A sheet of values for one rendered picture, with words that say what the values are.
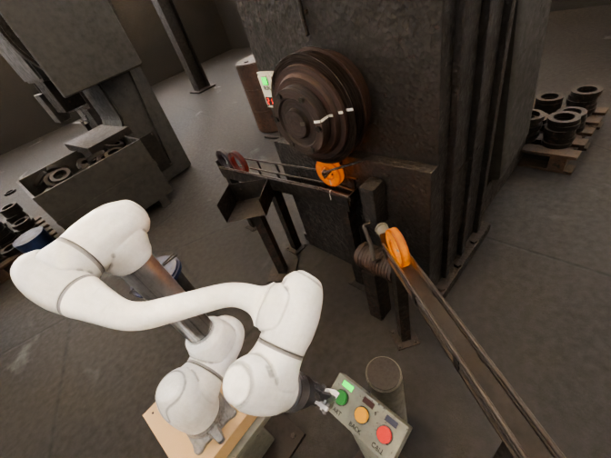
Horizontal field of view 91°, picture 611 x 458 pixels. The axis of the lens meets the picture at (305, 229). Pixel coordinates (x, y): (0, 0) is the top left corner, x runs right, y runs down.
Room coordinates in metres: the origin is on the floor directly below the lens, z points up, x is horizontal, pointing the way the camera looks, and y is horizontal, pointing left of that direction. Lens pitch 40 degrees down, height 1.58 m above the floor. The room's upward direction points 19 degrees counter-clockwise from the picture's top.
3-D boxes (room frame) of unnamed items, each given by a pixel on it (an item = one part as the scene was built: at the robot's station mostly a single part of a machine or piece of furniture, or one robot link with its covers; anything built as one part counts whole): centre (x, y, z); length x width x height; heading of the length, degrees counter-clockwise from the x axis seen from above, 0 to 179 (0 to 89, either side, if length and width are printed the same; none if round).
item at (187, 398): (0.55, 0.59, 0.59); 0.18 x 0.16 x 0.22; 145
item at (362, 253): (0.94, -0.28, 0.27); 0.22 x 0.13 x 0.53; 34
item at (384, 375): (0.43, -0.09, 0.26); 0.12 x 0.12 x 0.52
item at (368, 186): (1.10, -0.35, 0.68); 0.11 x 0.08 x 0.24; 124
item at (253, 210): (1.55, 0.27, 0.36); 0.26 x 0.20 x 0.72; 69
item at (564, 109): (2.22, -1.95, 0.22); 1.20 x 0.81 x 0.44; 32
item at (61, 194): (3.18, 1.90, 0.39); 1.03 x 0.83 x 0.79; 128
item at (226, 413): (0.52, 0.58, 0.45); 0.22 x 0.18 x 0.06; 33
